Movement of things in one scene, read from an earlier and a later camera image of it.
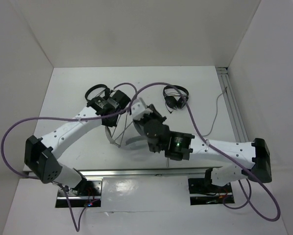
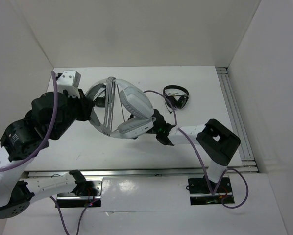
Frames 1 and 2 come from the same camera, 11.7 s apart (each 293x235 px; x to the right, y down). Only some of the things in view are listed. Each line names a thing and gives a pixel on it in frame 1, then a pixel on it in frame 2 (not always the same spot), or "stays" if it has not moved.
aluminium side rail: x=233 y=108 stays
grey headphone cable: x=214 y=124 to x=110 y=84
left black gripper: x=110 y=124 to x=85 y=104
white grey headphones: x=143 y=136 to x=137 y=107
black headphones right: x=174 y=100 stays
